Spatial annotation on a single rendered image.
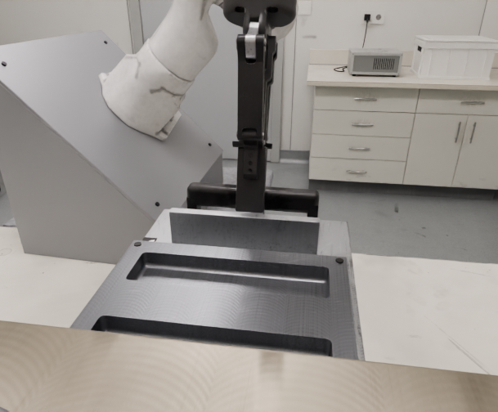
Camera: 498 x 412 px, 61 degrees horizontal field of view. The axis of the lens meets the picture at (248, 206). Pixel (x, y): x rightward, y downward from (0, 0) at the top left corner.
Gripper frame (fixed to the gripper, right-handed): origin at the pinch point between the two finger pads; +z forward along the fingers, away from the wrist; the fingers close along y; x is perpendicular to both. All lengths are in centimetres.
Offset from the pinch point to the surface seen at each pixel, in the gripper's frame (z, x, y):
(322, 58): -71, -15, 262
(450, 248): 41, -86, 184
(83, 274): 20.3, 32.6, 24.9
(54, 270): 20, 39, 25
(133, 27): -89, 120, 257
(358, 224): 35, -40, 203
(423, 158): -5, -80, 229
